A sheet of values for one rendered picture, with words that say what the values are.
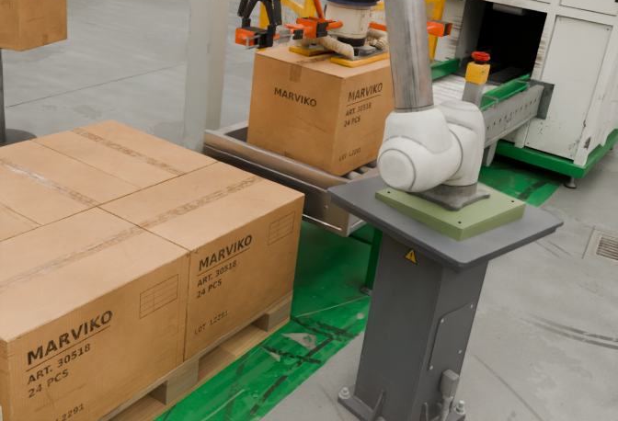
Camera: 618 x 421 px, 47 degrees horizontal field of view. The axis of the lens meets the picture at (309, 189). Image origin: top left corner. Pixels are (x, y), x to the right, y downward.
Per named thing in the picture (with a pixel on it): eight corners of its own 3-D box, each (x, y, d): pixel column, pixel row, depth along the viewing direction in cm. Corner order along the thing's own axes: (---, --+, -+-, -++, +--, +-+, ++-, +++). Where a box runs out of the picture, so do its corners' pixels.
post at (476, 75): (426, 280, 314) (474, 61, 275) (440, 286, 311) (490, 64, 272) (419, 286, 309) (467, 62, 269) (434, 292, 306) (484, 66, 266)
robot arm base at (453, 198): (499, 194, 206) (502, 176, 204) (455, 212, 191) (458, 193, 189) (448, 176, 218) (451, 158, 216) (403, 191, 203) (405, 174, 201)
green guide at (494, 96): (521, 86, 440) (525, 73, 436) (538, 91, 435) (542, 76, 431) (409, 142, 313) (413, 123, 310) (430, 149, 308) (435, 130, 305)
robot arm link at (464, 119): (488, 176, 202) (500, 102, 194) (459, 193, 189) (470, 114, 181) (439, 162, 211) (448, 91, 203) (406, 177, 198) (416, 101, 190)
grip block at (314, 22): (305, 31, 262) (307, 15, 259) (328, 37, 257) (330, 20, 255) (293, 33, 255) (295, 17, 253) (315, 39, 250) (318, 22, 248)
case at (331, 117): (326, 122, 328) (337, 37, 312) (402, 146, 309) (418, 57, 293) (245, 151, 281) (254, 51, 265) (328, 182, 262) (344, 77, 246)
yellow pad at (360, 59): (371, 51, 291) (373, 39, 289) (393, 57, 287) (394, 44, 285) (329, 62, 264) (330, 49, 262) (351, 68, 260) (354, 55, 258)
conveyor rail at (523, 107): (529, 113, 442) (536, 84, 434) (537, 115, 439) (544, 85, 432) (338, 229, 259) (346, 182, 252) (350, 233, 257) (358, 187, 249)
